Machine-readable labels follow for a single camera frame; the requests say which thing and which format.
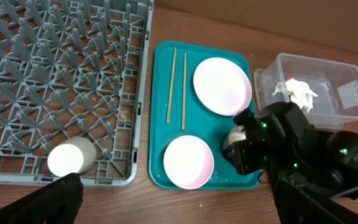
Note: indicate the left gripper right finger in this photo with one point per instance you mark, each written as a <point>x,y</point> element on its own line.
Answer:
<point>294,205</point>

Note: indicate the right wooden chopstick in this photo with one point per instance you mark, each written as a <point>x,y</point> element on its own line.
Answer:
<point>183,114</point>

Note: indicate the grey dishwasher rack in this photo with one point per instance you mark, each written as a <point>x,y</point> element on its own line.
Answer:
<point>72,69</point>

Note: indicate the white round plate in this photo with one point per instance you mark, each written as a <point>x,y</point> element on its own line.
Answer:
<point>222,86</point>

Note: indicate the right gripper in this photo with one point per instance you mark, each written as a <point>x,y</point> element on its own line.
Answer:
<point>255,151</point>

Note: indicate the grey bowl with rice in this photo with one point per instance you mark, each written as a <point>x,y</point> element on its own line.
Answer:
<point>237,133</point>

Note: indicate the teal serving tray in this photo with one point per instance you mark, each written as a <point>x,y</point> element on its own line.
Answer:
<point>199,121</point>

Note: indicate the pink shallow bowl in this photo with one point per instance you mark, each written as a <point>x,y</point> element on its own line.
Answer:
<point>188,162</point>

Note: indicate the left wooden chopstick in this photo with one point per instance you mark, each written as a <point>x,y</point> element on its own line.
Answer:
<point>172,79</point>

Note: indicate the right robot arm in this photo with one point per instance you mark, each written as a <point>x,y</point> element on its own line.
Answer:
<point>280,140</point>

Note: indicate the clear plastic bin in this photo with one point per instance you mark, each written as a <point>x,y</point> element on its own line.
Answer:
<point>336,84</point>

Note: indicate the wooden chopstick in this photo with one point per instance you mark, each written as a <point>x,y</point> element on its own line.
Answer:
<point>183,114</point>
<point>172,79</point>

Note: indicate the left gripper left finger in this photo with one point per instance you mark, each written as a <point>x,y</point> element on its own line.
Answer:
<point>57,202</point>

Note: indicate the white napkin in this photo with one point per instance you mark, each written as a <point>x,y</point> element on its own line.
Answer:
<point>299,92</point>

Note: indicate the white paper cup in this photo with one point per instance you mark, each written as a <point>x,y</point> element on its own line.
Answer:
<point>75,155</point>

